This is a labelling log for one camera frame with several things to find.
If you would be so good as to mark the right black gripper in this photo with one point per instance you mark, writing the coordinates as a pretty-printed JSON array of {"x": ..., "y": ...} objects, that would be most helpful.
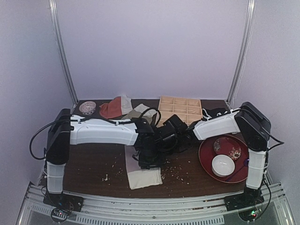
[{"x": 167, "y": 132}]

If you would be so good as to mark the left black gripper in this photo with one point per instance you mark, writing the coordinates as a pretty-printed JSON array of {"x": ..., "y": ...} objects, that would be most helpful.
[{"x": 148, "y": 162}]

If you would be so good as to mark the mauve and cream underwear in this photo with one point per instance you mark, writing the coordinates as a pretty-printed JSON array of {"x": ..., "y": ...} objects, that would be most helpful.
[{"x": 137, "y": 177}]

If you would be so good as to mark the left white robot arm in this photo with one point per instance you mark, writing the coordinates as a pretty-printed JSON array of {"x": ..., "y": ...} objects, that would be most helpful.
[{"x": 70, "y": 130}]

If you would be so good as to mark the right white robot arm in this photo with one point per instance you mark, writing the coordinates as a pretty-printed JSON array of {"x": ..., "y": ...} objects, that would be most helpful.
[{"x": 246, "y": 120}]

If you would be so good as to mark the olive green underwear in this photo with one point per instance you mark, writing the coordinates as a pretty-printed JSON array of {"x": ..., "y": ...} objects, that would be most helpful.
[{"x": 137, "y": 111}]

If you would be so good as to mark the orange underwear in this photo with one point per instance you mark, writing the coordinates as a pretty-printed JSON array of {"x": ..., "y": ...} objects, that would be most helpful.
[{"x": 119, "y": 106}]

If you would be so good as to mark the wooden compartment tray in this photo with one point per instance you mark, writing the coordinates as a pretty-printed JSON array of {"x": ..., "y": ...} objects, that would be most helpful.
[{"x": 187, "y": 109}]

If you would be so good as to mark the black and white garment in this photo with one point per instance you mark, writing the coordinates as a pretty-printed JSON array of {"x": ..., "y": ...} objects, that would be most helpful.
[{"x": 208, "y": 114}]

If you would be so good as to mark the red floral dish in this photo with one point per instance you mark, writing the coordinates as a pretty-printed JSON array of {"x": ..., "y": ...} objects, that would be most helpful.
[{"x": 227, "y": 146}]

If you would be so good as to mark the round red tray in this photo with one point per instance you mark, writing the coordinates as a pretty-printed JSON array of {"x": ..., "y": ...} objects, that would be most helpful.
[{"x": 206, "y": 154}]

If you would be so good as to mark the white bowl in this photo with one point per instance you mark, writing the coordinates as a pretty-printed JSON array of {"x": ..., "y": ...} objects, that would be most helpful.
[{"x": 222, "y": 165}]

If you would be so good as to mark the purple spoon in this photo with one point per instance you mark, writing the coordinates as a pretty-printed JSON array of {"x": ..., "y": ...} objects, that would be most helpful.
[{"x": 245, "y": 164}]

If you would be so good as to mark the small patterned bowl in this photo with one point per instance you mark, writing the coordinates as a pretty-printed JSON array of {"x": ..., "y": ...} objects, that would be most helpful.
[{"x": 87, "y": 108}]

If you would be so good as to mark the right aluminium frame post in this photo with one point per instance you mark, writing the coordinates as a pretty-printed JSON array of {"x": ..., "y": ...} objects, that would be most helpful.
[{"x": 248, "y": 26}]

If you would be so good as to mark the aluminium frame post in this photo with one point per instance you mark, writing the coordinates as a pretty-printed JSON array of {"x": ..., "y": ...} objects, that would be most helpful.
[
  {"x": 62, "y": 54},
  {"x": 248, "y": 26}
]

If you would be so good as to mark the front aluminium rail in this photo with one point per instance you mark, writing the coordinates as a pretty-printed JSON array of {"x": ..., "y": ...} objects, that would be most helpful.
[{"x": 205, "y": 210}]

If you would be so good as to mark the left aluminium frame post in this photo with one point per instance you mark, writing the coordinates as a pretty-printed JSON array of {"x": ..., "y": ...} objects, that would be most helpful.
[{"x": 62, "y": 54}]

